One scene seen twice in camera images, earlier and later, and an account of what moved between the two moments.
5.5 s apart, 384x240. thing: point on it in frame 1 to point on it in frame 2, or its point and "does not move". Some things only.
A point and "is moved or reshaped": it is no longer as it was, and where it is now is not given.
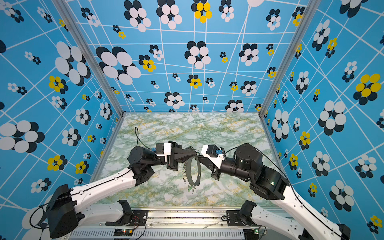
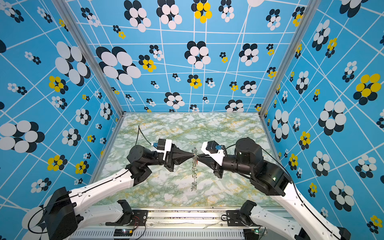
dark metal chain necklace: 188,163 is moved or reshaped
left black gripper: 172,164 does not move
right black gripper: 206,161 does not move
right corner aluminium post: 310,8 does not move
